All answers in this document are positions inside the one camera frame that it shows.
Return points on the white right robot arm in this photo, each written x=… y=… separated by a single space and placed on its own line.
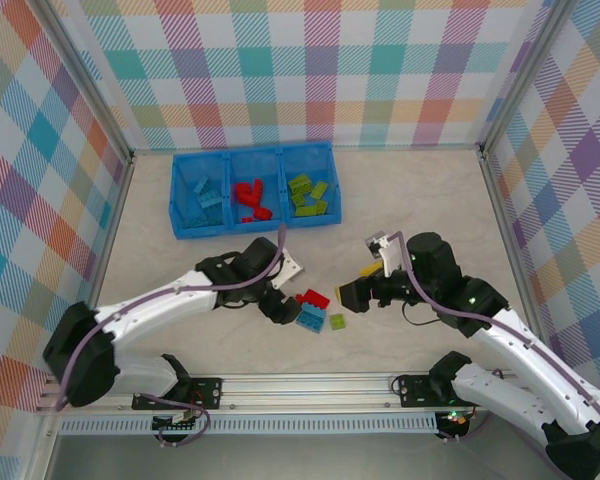
x=520 y=360

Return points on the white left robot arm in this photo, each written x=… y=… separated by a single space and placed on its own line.
x=150 y=305

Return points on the small green lego brick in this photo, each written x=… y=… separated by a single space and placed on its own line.
x=338 y=321

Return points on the small circuit board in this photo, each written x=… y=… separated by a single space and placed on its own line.
x=177 y=420
x=456 y=418

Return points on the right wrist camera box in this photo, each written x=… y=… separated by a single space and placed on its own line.
x=389 y=255

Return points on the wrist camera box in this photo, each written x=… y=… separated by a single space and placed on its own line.
x=389 y=255
x=291 y=270

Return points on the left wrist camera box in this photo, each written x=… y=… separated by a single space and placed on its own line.
x=291 y=270

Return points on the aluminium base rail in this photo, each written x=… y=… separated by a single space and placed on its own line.
x=305 y=387

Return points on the aluminium frame bar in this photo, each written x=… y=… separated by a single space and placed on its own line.
x=112 y=220

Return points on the aluminium frame post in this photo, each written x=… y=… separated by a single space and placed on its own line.
x=522 y=75
x=94 y=90

